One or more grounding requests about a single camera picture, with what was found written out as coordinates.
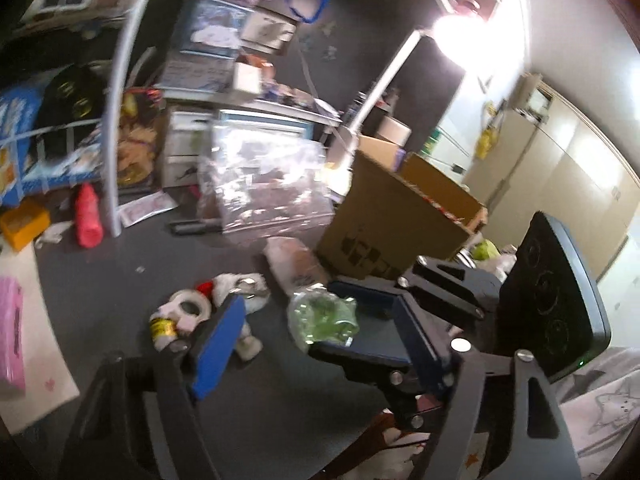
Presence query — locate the blue rimmed clear storage box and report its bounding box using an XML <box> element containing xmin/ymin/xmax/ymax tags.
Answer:
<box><xmin>215</xmin><ymin>107</ymin><xmax>313</xmax><ymax>141</ymax></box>

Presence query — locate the bright lamp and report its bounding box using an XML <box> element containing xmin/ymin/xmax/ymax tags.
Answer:
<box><xmin>430</xmin><ymin>10</ymin><xmax>483</xmax><ymax>66</ymax></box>

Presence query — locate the framed card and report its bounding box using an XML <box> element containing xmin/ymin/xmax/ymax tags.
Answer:
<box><xmin>240</xmin><ymin>10</ymin><xmax>297</xmax><ymax>53</ymax></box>

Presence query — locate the blue printed package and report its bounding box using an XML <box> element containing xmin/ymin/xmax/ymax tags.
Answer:
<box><xmin>0</xmin><ymin>85</ymin><xmax>48</xmax><ymax>208</ymax></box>

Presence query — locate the white rug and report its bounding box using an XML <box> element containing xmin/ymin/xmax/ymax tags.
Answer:
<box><xmin>0</xmin><ymin>247</ymin><xmax>81</xmax><ymax>436</ymax></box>

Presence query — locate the clear crumpled plastic bag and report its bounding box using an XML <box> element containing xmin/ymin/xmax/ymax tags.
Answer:
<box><xmin>197</xmin><ymin>122</ymin><xmax>337</xmax><ymax>247</ymax></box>

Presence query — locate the beige wardrobe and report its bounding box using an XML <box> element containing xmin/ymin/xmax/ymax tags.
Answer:
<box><xmin>462</xmin><ymin>82</ymin><xmax>640</xmax><ymax>286</ymax></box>

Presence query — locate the white metal rack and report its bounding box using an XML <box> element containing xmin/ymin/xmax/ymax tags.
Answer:
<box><xmin>0</xmin><ymin>0</ymin><xmax>168</xmax><ymax>238</ymax></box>

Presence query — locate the white metal frame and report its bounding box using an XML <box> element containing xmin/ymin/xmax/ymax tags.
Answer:
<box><xmin>320</xmin><ymin>0</ymin><xmax>471</xmax><ymax>146</ymax></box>

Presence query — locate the clear tape roll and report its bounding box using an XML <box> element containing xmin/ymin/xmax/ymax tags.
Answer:
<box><xmin>162</xmin><ymin>289</ymin><xmax>213</xmax><ymax>333</ymax></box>

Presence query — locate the blue cloud print box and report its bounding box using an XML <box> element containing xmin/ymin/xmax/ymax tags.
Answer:
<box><xmin>172</xmin><ymin>0</ymin><xmax>248</xmax><ymax>58</ymax></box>

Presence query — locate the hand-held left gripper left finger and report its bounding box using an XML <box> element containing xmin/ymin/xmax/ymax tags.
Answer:
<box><xmin>57</xmin><ymin>292</ymin><xmax>248</xmax><ymax>480</ymax></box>

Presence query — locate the black bag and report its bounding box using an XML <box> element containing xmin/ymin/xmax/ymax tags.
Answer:
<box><xmin>37</xmin><ymin>62</ymin><xmax>118</xmax><ymax>161</ymax></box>

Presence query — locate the pink packet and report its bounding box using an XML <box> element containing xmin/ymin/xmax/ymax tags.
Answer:
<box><xmin>0</xmin><ymin>277</ymin><xmax>27</xmax><ymax>396</ymax></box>

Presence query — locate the star print blanket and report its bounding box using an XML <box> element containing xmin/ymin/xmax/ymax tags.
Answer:
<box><xmin>550</xmin><ymin>347</ymin><xmax>640</xmax><ymax>480</ymax></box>

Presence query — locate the yellow box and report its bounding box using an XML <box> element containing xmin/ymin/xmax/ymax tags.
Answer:
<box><xmin>0</xmin><ymin>199</ymin><xmax>52</xmax><ymax>252</ymax></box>

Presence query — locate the yellow hanging bag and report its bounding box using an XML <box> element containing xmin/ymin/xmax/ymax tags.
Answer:
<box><xmin>474</xmin><ymin>127</ymin><xmax>497</xmax><ymax>160</ymax></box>

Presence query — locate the paper flyer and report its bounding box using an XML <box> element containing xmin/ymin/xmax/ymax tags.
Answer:
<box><xmin>117</xmin><ymin>191</ymin><xmax>179</xmax><ymax>228</ymax></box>

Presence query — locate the green round object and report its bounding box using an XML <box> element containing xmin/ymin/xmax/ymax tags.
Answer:
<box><xmin>470</xmin><ymin>240</ymin><xmax>501</xmax><ymax>261</ymax></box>

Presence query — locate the pile of small toys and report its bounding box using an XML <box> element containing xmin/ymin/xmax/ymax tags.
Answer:
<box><xmin>260</xmin><ymin>80</ymin><xmax>346</xmax><ymax>116</ymax></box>

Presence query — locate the red bottle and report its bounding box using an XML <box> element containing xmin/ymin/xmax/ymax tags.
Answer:
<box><xmin>74</xmin><ymin>182</ymin><xmax>104</xmax><ymax>249</ymax></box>

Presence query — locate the green plastic bag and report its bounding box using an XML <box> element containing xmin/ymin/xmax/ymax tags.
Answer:
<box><xmin>286</xmin><ymin>284</ymin><xmax>361</xmax><ymax>356</ymax></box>

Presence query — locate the brown cardboard box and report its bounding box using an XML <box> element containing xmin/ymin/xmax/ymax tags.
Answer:
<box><xmin>316</xmin><ymin>149</ymin><xmax>488</xmax><ymax>283</ymax></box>

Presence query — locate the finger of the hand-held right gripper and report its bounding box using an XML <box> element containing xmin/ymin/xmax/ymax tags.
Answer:
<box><xmin>399</xmin><ymin>255</ymin><xmax>502</xmax><ymax>319</ymax></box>
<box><xmin>306</xmin><ymin>281</ymin><xmax>446</xmax><ymax>432</ymax></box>

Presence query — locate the black tube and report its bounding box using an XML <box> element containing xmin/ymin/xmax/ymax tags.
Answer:
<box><xmin>169</xmin><ymin>219</ymin><xmax>223</xmax><ymax>237</ymax></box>

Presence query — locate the yellow label glue bottle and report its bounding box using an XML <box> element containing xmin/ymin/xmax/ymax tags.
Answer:
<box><xmin>149</xmin><ymin>316</ymin><xmax>177</xmax><ymax>342</ymax></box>

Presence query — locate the white plush toy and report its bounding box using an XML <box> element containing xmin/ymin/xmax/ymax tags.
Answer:
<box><xmin>197</xmin><ymin>272</ymin><xmax>273</xmax><ymax>361</ymax></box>

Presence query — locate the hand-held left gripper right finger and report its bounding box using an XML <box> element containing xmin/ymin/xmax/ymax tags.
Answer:
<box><xmin>392</xmin><ymin>295</ymin><xmax>583</xmax><ymax>480</ymax></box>

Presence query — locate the brown snack packet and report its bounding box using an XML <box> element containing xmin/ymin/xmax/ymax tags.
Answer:
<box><xmin>264</xmin><ymin>236</ymin><xmax>328</xmax><ymax>297</ymax></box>

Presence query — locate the small white box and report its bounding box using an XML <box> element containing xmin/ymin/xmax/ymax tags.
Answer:
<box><xmin>232</xmin><ymin>62</ymin><xmax>263</xmax><ymax>96</ymax></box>

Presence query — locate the grey printed box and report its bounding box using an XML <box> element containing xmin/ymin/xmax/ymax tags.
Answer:
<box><xmin>157</xmin><ymin>55</ymin><xmax>236</xmax><ymax>98</ymax></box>

